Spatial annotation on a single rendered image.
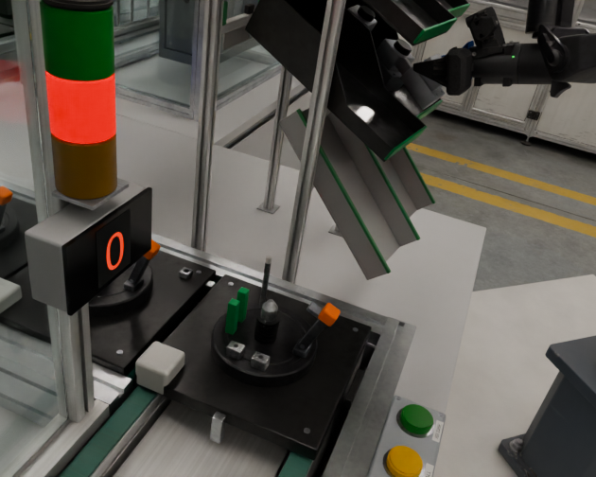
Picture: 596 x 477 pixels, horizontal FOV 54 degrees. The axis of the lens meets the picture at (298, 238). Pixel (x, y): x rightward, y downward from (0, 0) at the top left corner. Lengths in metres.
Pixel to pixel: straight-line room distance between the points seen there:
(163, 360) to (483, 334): 0.60
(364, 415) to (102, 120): 0.48
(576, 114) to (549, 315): 3.55
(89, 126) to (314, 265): 0.75
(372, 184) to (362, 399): 0.39
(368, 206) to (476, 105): 3.78
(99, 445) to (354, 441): 0.29
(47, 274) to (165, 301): 0.36
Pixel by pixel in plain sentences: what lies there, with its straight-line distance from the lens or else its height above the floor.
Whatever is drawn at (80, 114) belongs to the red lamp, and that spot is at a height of 1.34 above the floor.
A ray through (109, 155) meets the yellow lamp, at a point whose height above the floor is 1.30.
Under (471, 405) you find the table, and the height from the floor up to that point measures 0.86.
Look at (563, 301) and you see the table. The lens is 1.30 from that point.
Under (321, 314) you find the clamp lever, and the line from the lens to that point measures 0.72.
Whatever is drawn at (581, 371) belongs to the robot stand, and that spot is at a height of 1.06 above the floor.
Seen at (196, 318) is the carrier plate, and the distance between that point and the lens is 0.83.
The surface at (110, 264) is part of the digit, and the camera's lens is 0.55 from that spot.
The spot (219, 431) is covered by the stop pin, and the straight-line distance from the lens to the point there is 0.73.
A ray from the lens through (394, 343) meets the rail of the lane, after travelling 0.88.
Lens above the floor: 1.52
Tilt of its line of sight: 32 degrees down
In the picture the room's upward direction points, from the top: 10 degrees clockwise
